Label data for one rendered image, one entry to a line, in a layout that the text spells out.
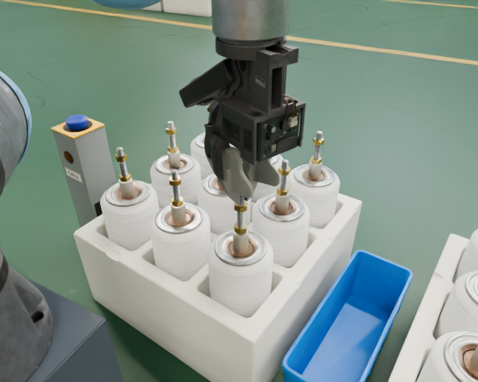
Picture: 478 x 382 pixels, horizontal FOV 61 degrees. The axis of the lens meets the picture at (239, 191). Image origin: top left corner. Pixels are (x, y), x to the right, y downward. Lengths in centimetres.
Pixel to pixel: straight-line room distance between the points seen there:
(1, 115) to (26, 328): 20
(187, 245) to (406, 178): 83
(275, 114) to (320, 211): 37
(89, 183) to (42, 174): 51
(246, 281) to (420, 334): 25
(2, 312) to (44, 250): 65
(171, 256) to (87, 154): 29
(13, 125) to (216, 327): 37
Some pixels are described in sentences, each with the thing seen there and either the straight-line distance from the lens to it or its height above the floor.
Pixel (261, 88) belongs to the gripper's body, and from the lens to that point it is 40.
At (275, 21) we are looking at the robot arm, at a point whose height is 57.
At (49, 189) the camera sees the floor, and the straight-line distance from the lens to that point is 127.
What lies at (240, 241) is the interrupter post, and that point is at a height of 27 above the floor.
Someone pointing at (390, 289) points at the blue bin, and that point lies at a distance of 84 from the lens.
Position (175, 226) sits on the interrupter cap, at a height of 25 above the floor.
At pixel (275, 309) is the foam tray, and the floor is 18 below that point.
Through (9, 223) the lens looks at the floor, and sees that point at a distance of 118.
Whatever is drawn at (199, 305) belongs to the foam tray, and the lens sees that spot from 61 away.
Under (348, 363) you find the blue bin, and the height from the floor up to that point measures 0.
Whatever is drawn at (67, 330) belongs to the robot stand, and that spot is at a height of 30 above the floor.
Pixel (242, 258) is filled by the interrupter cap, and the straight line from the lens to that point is 57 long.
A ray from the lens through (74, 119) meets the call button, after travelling 83.
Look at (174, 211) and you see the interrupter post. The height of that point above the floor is 27.
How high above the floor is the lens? 65
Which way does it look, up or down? 35 degrees down
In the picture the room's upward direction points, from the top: straight up
